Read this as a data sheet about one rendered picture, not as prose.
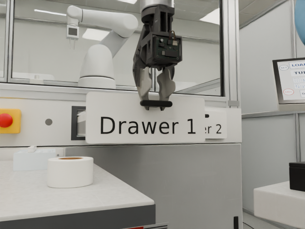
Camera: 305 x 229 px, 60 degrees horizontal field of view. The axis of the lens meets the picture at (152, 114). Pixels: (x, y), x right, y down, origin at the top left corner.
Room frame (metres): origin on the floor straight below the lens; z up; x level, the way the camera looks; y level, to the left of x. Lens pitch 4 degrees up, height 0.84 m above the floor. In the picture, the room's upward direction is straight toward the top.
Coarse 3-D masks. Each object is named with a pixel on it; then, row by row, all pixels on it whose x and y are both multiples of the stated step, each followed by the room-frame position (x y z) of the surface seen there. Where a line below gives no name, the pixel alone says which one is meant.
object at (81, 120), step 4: (80, 116) 0.81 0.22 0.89; (84, 116) 0.72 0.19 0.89; (80, 120) 0.80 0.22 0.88; (84, 120) 0.70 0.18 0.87; (80, 124) 0.78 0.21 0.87; (84, 124) 0.70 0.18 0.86; (80, 128) 0.78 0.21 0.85; (84, 128) 0.70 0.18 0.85; (80, 132) 0.78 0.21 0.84; (84, 132) 0.70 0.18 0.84
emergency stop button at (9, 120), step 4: (0, 116) 0.72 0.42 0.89; (4, 116) 0.73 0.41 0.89; (8, 116) 0.73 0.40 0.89; (0, 120) 0.72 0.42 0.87; (4, 120) 0.73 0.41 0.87; (8, 120) 0.73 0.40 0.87; (12, 120) 0.74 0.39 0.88; (0, 124) 0.72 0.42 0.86; (4, 124) 0.73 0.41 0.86; (8, 124) 0.73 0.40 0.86
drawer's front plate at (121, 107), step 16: (96, 96) 0.56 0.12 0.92; (112, 96) 0.57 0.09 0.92; (128, 96) 0.58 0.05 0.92; (176, 96) 0.63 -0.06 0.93; (96, 112) 0.56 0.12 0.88; (112, 112) 0.57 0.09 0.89; (128, 112) 0.59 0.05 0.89; (144, 112) 0.60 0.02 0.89; (160, 112) 0.61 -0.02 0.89; (176, 112) 0.63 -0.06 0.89; (192, 112) 0.65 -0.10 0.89; (96, 128) 0.56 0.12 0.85; (176, 128) 0.63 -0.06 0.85; (192, 128) 0.65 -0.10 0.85
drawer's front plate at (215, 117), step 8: (208, 112) 1.04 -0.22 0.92; (216, 112) 1.06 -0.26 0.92; (224, 112) 1.07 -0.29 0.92; (208, 120) 1.04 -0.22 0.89; (216, 120) 1.06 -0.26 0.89; (224, 120) 1.07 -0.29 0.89; (216, 128) 1.06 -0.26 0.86; (224, 128) 1.07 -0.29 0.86; (208, 136) 1.04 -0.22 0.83; (216, 136) 1.06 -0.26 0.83; (224, 136) 1.07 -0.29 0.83
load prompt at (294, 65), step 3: (291, 63) 1.23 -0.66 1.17; (294, 63) 1.22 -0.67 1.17; (297, 63) 1.22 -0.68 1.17; (300, 63) 1.21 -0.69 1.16; (303, 63) 1.21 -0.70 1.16; (291, 66) 1.21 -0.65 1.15; (294, 66) 1.21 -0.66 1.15; (297, 66) 1.20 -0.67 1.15; (300, 66) 1.20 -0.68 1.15; (303, 66) 1.19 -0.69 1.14
